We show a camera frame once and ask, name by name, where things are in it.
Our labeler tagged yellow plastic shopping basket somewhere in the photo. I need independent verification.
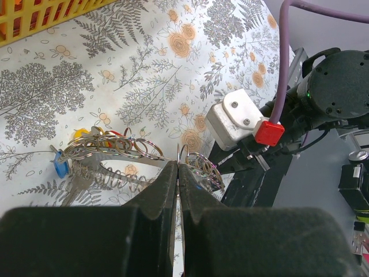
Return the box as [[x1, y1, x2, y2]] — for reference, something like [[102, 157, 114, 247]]
[[1, 0, 114, 46]]

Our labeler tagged large silver keyring with chain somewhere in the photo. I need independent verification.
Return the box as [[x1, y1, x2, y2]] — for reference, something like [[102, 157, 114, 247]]
[[62, 126, 226, 197]]

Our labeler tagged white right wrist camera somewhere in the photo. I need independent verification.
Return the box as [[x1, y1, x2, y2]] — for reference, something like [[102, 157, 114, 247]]
[[205, 89, 285, 151]]

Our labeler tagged key with red tag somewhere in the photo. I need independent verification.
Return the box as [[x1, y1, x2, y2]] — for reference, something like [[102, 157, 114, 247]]
[[100, 130, 122, 147]]

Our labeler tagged key with yellow tag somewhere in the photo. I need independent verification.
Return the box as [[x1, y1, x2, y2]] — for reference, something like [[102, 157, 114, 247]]
[[68, 126, 104, 145]]

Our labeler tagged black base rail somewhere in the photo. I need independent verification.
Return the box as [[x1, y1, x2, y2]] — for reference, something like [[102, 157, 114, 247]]
[[221, 158, 291, 207]]

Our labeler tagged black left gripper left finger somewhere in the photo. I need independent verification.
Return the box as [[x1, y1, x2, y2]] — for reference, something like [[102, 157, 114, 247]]
[[1, 162, 178, 276]]

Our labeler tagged floral table mat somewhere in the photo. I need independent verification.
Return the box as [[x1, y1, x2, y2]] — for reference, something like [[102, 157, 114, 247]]
[[1, 1, 279, 211]]

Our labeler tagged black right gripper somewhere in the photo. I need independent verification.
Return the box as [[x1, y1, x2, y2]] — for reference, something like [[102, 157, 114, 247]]
[[274, 47, 368, 150]]

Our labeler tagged key with blue tag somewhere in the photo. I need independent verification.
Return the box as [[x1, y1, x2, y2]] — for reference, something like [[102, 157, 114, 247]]
[[50, 145, 69, 179]]

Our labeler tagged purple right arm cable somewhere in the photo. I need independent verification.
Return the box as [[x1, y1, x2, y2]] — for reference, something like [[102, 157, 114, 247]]
[[269, 0, 369, 125]]

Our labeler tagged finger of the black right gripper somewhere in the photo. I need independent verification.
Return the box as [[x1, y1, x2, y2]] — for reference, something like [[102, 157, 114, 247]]
[[208, 142, 270, 175]]

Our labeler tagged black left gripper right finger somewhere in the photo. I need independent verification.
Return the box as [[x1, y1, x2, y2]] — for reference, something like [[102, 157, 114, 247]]
[[179, 164, 360, 276]]

